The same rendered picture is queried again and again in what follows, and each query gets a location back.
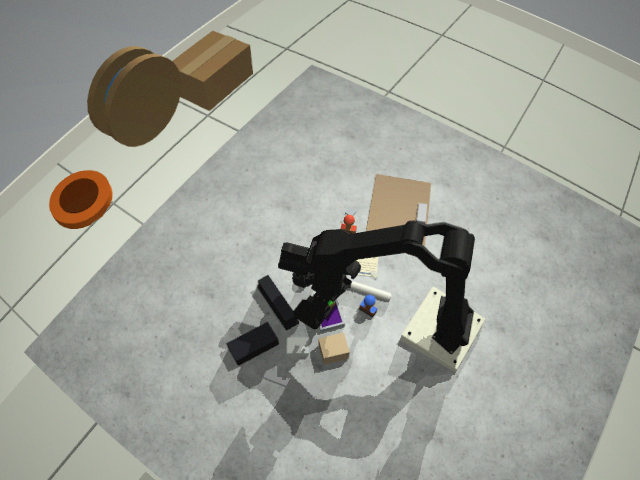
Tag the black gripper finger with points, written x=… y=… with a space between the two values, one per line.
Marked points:
x=347 y=284
x=310 y=299

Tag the cream paper card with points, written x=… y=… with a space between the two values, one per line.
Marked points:
x=369 y=267

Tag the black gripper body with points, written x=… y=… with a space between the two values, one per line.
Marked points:
x=313 y=314

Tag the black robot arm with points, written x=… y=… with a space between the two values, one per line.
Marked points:
x=333 y=252

